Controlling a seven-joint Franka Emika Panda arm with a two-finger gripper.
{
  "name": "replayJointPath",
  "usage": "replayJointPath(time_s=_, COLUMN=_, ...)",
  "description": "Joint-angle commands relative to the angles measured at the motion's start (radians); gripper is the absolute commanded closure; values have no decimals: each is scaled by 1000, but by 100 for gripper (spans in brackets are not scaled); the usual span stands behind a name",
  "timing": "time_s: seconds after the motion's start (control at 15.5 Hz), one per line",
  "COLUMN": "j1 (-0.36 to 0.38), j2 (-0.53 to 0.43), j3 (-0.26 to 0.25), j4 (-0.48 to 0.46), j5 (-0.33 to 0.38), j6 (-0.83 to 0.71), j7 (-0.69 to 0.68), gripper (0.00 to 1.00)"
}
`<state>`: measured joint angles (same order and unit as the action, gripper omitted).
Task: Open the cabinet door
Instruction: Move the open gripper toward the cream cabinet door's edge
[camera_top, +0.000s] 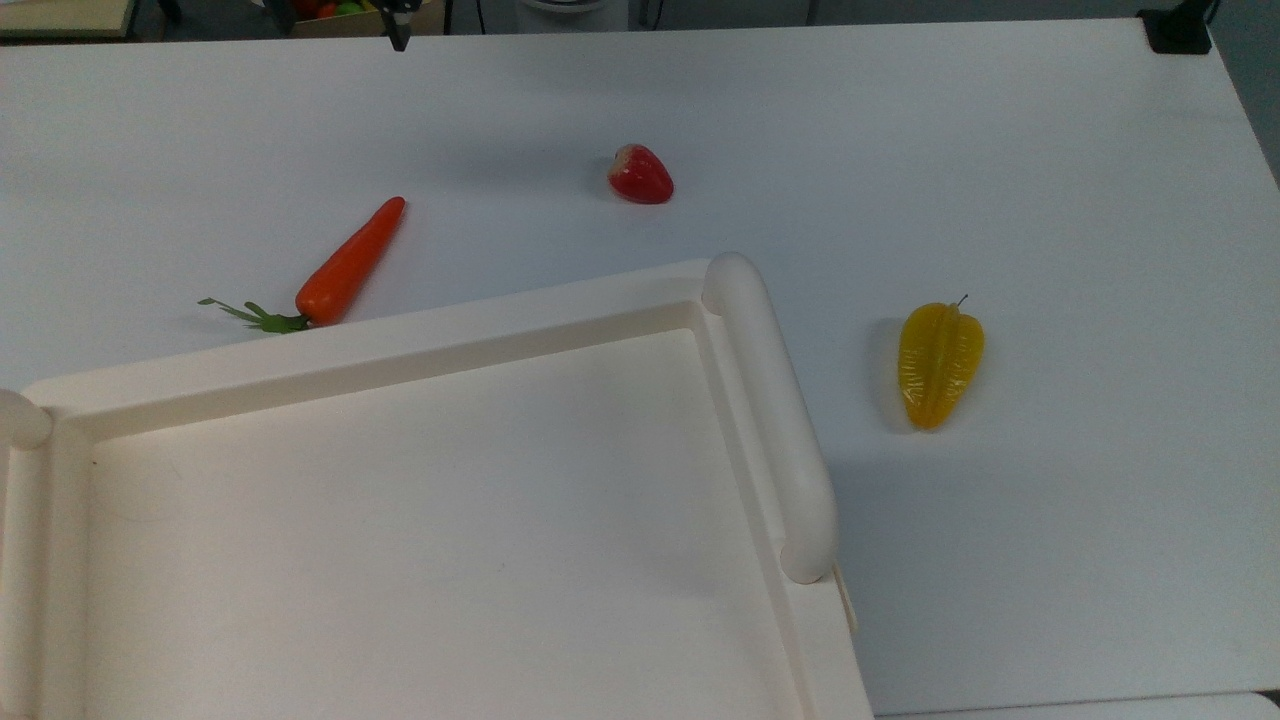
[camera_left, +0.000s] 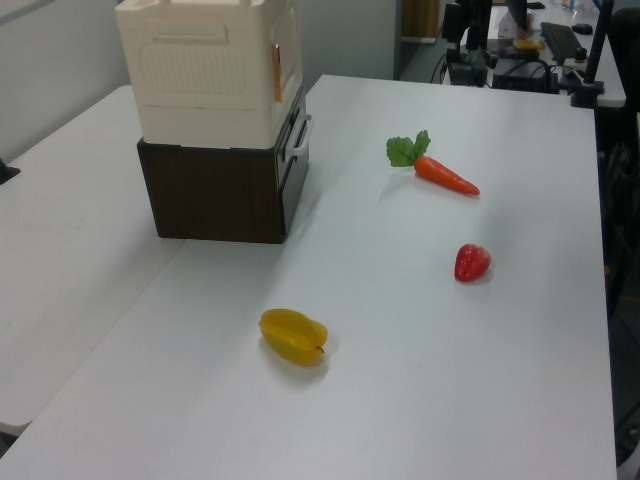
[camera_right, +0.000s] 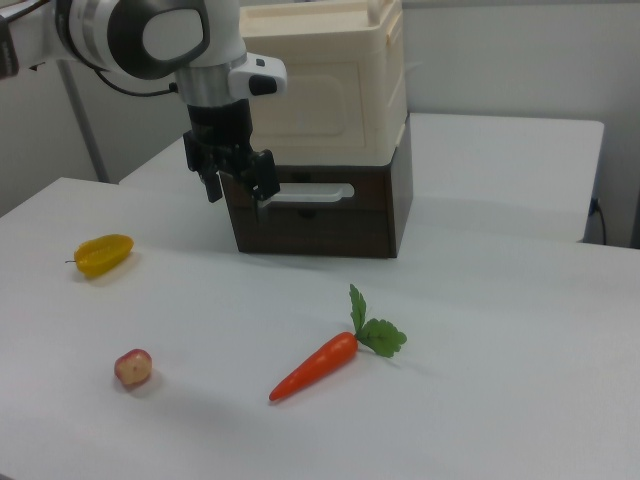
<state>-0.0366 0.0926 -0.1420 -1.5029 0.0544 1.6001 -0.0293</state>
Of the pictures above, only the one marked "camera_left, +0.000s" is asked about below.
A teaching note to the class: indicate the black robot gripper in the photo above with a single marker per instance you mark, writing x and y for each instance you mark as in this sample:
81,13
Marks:
452,21

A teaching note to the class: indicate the wooden background cabinet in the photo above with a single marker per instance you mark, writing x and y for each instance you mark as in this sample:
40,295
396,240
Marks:
422,20

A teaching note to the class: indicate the cream plastic storage cabinet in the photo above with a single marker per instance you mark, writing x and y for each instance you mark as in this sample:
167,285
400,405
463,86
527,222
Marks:
200,75

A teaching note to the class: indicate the black equipment stand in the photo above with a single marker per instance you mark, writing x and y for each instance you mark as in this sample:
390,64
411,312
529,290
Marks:
479,55

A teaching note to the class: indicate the yellow object on desk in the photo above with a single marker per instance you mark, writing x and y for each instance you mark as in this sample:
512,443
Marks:
527,44

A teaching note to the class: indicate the black electronics box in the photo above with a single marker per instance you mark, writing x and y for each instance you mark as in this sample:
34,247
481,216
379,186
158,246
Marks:
525,77

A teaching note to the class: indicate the black computer keyboard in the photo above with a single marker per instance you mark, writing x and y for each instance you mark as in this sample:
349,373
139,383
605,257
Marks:
562,42

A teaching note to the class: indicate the orange toy carrot green leaves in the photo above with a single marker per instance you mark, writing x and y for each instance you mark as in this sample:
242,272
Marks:
440,172

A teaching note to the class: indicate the black computer mouse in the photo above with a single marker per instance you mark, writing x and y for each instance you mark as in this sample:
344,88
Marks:
582,28

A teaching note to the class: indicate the black pole with table clamp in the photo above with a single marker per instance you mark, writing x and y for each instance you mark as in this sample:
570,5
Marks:
595,60

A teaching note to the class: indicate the red toy strawberry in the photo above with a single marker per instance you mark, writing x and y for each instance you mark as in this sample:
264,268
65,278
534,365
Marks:
471,263

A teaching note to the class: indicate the black office chair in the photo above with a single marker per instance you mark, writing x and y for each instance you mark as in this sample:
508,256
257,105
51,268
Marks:
624,200

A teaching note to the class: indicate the brown wooden drawer box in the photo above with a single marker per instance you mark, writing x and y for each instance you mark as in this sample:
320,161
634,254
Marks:
215,195

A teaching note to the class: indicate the yellow toy starfruit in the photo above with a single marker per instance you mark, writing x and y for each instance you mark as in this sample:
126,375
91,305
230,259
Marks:
292,337

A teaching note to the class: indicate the black table clamp base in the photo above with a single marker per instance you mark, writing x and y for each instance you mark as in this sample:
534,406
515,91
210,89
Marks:
7,172

